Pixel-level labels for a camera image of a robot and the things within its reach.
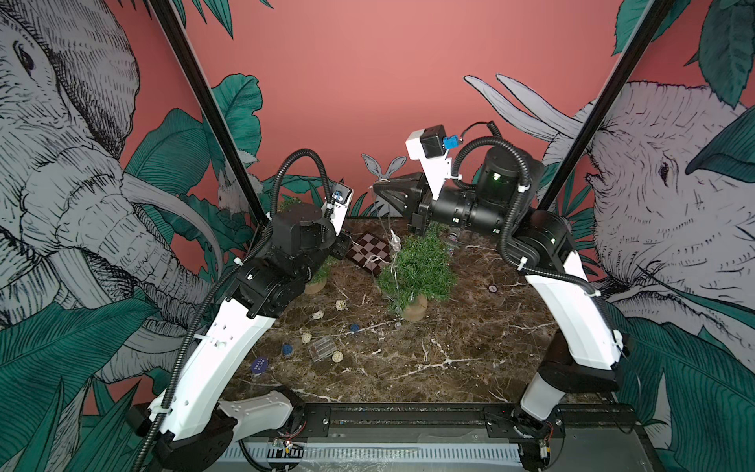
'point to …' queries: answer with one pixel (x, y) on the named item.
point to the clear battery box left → (322, 348)
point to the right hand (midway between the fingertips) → (376, 182)
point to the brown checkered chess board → (371, 253)
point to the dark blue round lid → (260, 365)
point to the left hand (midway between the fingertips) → (342, 211)
